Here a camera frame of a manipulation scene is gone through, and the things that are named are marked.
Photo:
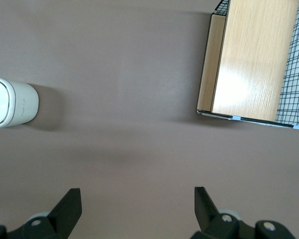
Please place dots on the cream white trash can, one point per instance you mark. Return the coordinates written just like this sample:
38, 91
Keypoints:
17, 104

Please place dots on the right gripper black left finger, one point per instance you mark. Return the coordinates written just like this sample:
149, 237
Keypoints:
62, 216

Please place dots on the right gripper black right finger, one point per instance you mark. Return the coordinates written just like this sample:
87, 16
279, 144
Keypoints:
206, 214

